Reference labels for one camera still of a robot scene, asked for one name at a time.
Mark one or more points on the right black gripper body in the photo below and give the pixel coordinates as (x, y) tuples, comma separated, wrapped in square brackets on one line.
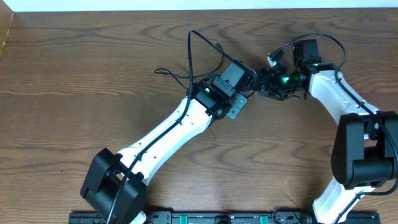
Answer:
[(279, 84)]

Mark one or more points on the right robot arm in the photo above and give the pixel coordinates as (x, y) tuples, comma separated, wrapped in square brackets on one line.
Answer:
[(364, 155)]

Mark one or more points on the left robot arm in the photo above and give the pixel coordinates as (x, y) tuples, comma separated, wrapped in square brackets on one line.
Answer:
[(116, 184)]

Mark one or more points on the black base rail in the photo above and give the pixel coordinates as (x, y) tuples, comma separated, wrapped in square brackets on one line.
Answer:
[(167, 217)]

